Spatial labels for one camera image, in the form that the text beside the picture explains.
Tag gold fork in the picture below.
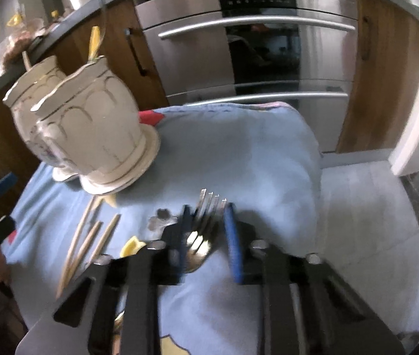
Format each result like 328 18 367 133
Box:
186 188 227 273

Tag wooden chopstick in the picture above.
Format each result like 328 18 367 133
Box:
55 196 97 299
65 221 102 285
88 214 121 264

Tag yellow tulip plastic pick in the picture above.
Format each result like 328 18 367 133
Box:
119 235 146 258

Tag white ceramic double utensil holder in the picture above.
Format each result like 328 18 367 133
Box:
2 56 161 196

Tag blue cartoon cloth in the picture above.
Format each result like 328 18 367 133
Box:
3 104 321 354

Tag yellow pick in holder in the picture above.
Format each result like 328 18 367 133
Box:
88 26 101 62

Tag stainless steel built-in oven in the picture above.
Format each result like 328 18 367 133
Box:
136 0 358 152

